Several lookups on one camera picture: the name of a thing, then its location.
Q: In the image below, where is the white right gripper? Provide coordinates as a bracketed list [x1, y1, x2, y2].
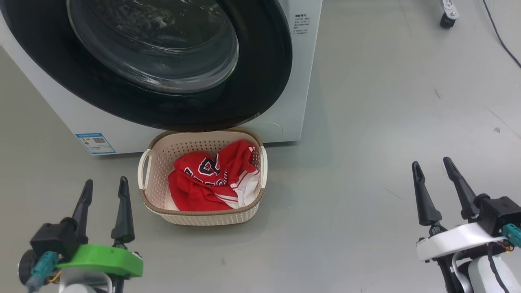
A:
[412, 157, 507, 262]

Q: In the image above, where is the cream perforated laundry basket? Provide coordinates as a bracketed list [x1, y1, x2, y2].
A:
[138, 129, 268, 226]

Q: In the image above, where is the teal plug left camera cable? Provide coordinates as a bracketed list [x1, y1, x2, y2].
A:
[26, 251, 59, 292]

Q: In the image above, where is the white front-load washing machine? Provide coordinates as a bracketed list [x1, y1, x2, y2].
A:
[0, 0, 323, 155]

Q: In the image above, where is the black round glass washer door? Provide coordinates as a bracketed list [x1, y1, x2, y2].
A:
[0, 0, 293, 131]

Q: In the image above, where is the metal frame leg with caster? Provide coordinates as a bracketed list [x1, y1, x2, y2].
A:
[440, 0, 460, 29]

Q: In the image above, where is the teal plug right camera cable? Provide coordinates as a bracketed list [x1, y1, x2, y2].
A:
[502, 223, 521, 248]

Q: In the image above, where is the blue energy label sticker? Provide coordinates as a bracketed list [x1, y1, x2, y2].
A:
[75, 133, 116, 155]

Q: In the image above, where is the black floor cable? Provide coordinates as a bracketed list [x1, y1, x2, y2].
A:
[483, 0, 521, 68]

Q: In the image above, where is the teal plug camera cable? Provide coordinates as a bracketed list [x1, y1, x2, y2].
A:
[502, 223, 521, 248]
[26, 251, 59, 292]

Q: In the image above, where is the red sports jersey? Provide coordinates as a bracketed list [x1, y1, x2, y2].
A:
[168, 140, 260, 211]

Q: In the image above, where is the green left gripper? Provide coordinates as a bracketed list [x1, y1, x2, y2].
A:
[57, 176, 144, 280]

